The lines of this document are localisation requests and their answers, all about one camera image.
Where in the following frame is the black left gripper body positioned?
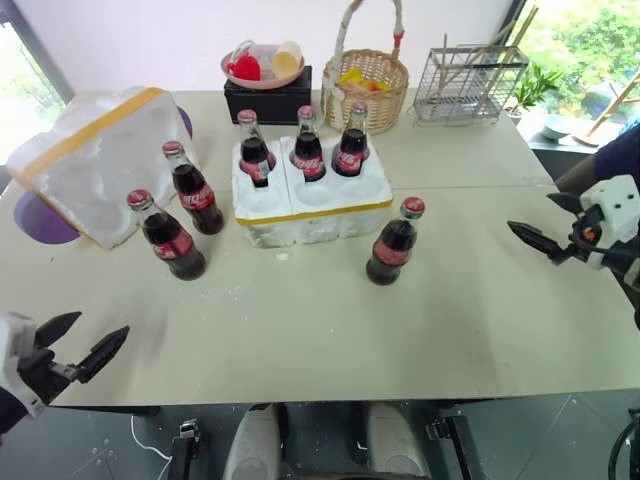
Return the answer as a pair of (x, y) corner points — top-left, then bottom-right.
(16, 347), (82, 405)

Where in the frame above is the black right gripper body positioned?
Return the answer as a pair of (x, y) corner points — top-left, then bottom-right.
(548, 204), (610, 267)

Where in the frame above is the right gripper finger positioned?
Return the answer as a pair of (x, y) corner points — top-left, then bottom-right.
(545, 191), (582, 217)
(506, 220), (568, 265)

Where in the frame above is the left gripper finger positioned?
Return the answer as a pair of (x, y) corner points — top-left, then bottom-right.
(75, 325), (131, 385)
(34, 310), (83, 348)

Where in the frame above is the glass cola bottle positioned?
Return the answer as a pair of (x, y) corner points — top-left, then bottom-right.
(290, 104), (328, 183)
(236, 108), (278, 189)
(161, 140), (227, 237)
(125, 188), (208, 282)
(365, 196), (428, 287)
(330, 101), (373, 179)

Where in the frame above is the white foam lid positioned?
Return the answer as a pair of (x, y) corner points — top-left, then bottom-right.
(4, 86), (201, 250)

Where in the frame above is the white foam bottle tray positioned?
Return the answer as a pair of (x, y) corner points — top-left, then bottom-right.
(230, 133), (395, 250)

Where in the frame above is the black rectangular box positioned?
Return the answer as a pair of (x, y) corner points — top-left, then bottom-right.
(223, 64), (314, 126)

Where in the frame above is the person in dark clothing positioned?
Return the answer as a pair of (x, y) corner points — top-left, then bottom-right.
(553, 122), (640, 197)

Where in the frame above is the pale blue bowl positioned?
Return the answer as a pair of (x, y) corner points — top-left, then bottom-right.
(540, 113), (572, 142)

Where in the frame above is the purple round mat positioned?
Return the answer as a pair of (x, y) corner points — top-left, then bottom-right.
(174, 104), (196, 152)
(13, 191), (82, 247)

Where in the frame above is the wooden stand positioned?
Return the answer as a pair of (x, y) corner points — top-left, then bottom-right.
(571, 69), (640, 148)

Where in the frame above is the green potted plant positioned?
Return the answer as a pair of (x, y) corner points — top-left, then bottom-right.
(504, 61), (564, 119)

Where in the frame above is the wooden stick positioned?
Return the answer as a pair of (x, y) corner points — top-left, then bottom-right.
(499, 4), (541, 67)
(467, 18), (522, 67)

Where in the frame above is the white rounded leg cover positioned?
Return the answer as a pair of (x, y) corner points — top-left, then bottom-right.
(363, 401), (432, 480)
(222, 403), (284, 480)

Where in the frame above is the yellow fruit toy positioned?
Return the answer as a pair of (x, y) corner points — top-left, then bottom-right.
(337, 68), (371, 87)

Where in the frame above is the pink bowl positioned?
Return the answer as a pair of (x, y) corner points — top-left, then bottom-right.
(220, 46), (307, 92)

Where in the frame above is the yellow plastic cup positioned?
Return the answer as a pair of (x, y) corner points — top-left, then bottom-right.
(272, 39), (306, 77)

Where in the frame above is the red heart-shaped toy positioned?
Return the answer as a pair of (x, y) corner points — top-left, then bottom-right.
(228, 51), (266, 82)

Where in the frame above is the clear plastic cup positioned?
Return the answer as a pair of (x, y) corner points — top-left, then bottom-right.
(248, 43), (279, 77)

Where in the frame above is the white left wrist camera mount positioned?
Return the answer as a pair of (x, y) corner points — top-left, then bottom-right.
(0, 310), (47, 420)

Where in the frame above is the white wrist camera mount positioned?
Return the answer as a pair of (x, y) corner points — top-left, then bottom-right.
(0, 310), (47, 420)
(578, 175), (640, 272)

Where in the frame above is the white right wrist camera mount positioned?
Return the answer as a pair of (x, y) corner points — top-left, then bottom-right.
(578, 175), (640, 272)

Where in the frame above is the thin white cable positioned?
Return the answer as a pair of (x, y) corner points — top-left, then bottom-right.
(130, 413), (174, 462)

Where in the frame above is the black table leg bracket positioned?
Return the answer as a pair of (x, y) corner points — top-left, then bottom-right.
(169, 418), (204, 480)
(424, 413), (474, 480)

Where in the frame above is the metal wire rack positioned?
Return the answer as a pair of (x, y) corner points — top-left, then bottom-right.
(405, 33), (531, 129)

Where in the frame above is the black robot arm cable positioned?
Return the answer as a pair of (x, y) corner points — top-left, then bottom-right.
(606, 407), (640, 480)

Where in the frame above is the wicker basket with handle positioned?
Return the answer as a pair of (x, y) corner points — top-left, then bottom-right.
(319, 0), (411, 136)

